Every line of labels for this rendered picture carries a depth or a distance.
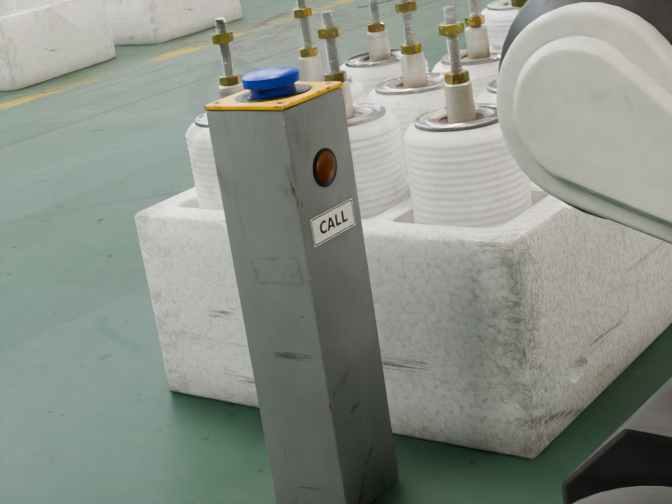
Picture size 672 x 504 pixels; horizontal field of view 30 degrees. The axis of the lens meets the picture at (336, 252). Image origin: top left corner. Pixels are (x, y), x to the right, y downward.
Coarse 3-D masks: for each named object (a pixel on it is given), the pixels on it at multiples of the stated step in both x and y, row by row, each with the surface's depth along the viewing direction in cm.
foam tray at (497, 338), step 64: (192, 192) 118; (192, 256) 111; (384, 256) 99; (448, 256) 95; (512, 256) 92; (576, 256) 100; (640, 256) 110; (192, 320) 114; (384, 320) 101; (448, 320) 97; (512, 320) 93; (576, 320) 101; (640, 320) 111; (192, 384) 117; (448, 384) 99; (512, 384) 95; (576, 384) 102; (512, 448) 98
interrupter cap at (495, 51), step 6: (492, 48) 126; (498, 48) 125; (462, 54) 126; (492, 54) 124; (498, 54) 123; (444, 60) 123; (462, 60) 122; (468, 60) 121; (474, 60) 120; (480, 60) 120; (486, 60) 120; (492, 60) 120; (498, 60) 120
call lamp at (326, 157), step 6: (324, 156) 86; (330, 156) 87; (318, 162) 86; (324, 162) 86; (330, 162) 86; (318, 168) 86; (324, 168) 86; (330, 168) 87; (318, 174) 86; (324, 174) 86; (330, 174) 87; (324, 180) 86; (330, 180) 87
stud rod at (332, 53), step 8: (328, 16) 103; (328, 24) 103; (328, 40) 104; (328, 48) 104; (336, 48) 104; (328, 56) 104; (336, 56) 104; (328, 64) 105; (336, 64) 104; (336, 72) 105
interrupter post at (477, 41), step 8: (472, 32) 122; (480, 32) 122; (472, 40) 122; (480, 40) 122; (488, 40) 123; (472, 48) 123; (480, 48) 122; (488, 48) 123; (472, 56) 123; (480, 56) 123; (488, 56) 123
